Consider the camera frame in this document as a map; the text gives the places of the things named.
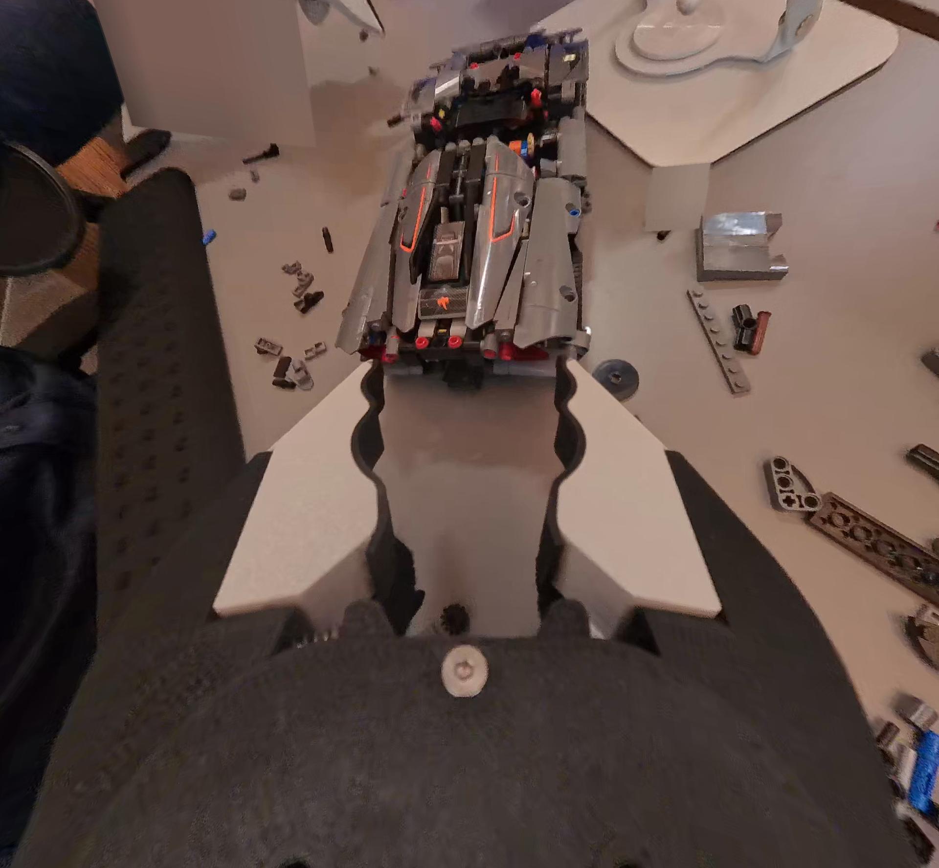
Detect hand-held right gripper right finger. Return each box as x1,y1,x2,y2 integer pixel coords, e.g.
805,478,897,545
536,356,723,640

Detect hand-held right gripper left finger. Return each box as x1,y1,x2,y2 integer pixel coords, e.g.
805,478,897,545
211,360,426,638

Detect grey lego car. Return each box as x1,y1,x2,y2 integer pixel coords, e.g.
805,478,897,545
336,27,594,392

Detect dark round lego dish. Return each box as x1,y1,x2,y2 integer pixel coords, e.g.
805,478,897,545
591,357,641,401

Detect grey curved lego liftarm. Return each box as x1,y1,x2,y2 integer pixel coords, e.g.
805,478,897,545
763,455,824,514

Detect long grey studded lego plate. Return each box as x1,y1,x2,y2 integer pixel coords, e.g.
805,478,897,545
686,287,754,397

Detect dark perforated lego plate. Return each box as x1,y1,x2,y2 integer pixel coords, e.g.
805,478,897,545
805,491,939,606

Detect scattered small dark lego pieces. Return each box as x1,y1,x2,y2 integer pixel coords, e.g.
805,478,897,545
226,182,337,393

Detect grey lego wedge block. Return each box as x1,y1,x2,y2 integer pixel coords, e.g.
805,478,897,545
694,209,791,283

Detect dark curved lego part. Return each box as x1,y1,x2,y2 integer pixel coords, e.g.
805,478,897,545
901,602,939,669

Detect pile of mixed lego parts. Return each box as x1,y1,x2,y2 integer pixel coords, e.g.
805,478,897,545
872,694,939,856

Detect black perforated pad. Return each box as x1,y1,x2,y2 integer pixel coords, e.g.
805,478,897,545
94,167,246,634

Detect black connector with brown pin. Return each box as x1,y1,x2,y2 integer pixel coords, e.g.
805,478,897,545
731,303,773,357

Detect black oval chair foot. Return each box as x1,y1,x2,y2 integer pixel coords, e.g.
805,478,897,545
121,130,172,176

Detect black chair base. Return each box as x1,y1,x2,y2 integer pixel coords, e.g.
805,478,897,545
0,140,83,276

